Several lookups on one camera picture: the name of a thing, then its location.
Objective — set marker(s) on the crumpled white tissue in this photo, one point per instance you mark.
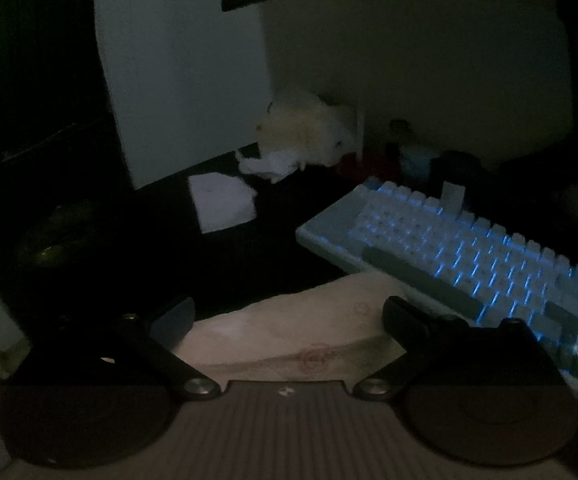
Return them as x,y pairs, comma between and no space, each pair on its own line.
266,164

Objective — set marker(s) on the dark bowl with yellowish contents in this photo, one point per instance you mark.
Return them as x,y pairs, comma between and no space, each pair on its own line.
44,252

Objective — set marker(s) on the small blue object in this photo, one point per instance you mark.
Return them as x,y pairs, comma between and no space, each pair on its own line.
415,164

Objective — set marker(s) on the small white card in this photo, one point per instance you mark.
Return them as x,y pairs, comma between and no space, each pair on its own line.
453,196

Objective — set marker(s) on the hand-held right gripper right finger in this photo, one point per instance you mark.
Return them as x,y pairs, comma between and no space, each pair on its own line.
398,317

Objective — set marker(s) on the white backlit keyboard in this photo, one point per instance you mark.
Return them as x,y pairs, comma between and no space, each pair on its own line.
444,255

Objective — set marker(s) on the fluffy cream plush toy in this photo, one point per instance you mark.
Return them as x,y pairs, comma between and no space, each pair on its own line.
309,132

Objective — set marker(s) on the white printed paper napkin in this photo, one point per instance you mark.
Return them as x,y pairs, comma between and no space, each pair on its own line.
289,320

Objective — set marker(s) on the flat white paper sheet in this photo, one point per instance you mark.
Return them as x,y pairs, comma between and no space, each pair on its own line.
221,202

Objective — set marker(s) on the large dark cabinet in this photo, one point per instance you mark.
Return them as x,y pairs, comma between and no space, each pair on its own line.
34,70

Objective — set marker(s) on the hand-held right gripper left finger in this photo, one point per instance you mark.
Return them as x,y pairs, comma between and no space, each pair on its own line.
175,319

